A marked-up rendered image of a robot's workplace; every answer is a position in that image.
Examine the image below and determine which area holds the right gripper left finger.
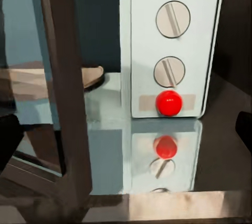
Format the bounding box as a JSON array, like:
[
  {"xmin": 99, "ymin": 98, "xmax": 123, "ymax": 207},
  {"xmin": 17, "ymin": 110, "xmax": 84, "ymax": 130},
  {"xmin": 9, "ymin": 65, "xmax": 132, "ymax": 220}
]
[{"xmin": 0, "ymin": 111, "xmax": 27, "ymax": 172}]

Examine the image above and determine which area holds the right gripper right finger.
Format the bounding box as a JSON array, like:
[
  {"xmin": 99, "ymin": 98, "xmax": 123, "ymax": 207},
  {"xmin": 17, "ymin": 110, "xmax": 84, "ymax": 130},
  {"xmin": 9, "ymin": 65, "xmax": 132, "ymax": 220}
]
[{"xmin": 235, "ymin": 111, "xmax": 252, "ymax": 154}]

